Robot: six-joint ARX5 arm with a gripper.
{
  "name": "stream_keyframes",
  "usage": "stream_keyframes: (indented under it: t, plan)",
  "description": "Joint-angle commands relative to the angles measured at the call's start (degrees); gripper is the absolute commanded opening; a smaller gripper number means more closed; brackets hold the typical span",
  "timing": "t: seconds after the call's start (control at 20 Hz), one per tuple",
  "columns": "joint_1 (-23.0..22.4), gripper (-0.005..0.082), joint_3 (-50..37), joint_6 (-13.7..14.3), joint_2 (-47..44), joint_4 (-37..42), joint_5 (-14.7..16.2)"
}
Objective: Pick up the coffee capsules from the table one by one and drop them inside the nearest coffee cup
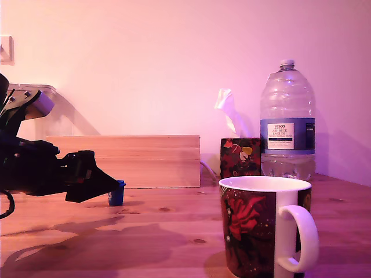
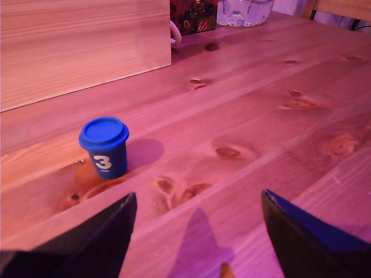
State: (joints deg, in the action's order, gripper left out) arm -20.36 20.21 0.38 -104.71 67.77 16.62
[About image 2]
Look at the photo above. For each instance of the blue coffee capsule numbered 3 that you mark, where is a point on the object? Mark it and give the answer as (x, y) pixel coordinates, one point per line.
(105, 147)

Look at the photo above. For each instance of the large light wooden box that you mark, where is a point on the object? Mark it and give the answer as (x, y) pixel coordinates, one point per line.
(81, 46)

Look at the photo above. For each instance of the clear plastic water bottle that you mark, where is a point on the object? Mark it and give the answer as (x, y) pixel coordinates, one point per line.
(245, 12)

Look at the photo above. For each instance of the red floral patterned box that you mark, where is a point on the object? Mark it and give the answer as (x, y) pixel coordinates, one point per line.
(193, 15)

